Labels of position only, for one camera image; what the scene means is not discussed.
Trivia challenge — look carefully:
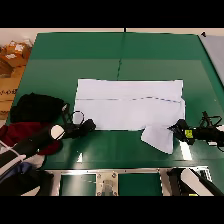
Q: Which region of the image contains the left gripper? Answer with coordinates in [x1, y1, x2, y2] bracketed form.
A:
[75, 118, 97, 136]

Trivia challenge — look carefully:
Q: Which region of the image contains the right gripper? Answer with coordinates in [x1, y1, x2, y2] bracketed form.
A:
[167, 118, 197, 145]

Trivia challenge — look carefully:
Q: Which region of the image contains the white shirt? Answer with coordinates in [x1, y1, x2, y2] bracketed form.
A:
[72, 78, 186, 155]

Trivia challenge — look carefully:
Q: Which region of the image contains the black garment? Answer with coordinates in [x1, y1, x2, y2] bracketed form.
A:
[9, 92, 70, 125]

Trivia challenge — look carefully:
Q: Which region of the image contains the heap of clothes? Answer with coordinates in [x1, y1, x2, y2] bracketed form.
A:
[0, 138, 56, 197]

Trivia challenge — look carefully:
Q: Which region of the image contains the red garment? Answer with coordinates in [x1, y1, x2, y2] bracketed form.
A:
[0, 121, 63, 157]

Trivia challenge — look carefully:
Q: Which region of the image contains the brown cardboard box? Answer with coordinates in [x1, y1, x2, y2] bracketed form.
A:
[0, 73, 27, 120]
[0, 38, 34, 78]

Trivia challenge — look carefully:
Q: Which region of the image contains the black cable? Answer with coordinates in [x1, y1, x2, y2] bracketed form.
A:
[70, 110, 86, 126]

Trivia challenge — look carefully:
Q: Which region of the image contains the silver frame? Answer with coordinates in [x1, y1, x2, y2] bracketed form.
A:
[42, 166, 214, 197]

